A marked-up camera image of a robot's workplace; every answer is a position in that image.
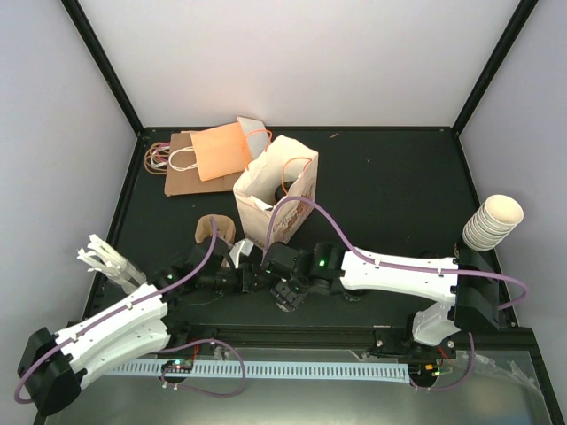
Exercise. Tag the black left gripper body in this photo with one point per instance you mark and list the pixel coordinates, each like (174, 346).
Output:
(241, 285)

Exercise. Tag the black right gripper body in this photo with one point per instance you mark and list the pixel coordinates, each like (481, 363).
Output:
(293, 297)

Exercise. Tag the printed white paper bag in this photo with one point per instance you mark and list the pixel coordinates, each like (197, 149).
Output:
(266, 192)

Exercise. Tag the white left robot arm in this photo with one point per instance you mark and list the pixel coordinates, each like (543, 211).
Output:
(56, 367)

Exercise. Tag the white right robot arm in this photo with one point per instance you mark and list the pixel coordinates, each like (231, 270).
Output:
(463, 290)

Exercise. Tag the orange kraft paper bag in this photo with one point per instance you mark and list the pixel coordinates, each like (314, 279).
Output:
(230, 148)

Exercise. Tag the stack of paper cups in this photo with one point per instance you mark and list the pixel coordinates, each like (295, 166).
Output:
(492, 222)

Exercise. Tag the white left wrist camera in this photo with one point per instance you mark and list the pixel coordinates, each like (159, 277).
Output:
(242, 248)

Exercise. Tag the white slotted cable rail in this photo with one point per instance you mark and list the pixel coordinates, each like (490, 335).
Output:
(337, 371)

